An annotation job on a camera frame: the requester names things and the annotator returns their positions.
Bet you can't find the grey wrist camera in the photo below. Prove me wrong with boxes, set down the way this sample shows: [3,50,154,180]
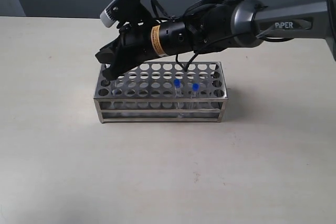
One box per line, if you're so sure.
[99,0,127,28]

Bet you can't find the blue capped test tube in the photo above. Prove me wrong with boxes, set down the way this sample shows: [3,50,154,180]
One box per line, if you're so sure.
[173,79,183,109]
[189,83,199,109]

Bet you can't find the steel test tube rack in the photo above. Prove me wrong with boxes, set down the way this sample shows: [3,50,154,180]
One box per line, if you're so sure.
[93,61,228,123]

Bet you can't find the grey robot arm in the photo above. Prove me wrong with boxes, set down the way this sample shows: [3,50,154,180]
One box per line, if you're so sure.
[96,0,335,80]

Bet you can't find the black cable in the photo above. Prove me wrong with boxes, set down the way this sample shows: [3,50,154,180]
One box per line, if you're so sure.
[151,0,289,74]

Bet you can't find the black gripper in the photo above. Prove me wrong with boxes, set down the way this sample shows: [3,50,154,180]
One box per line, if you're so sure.
[95,21,193,80]

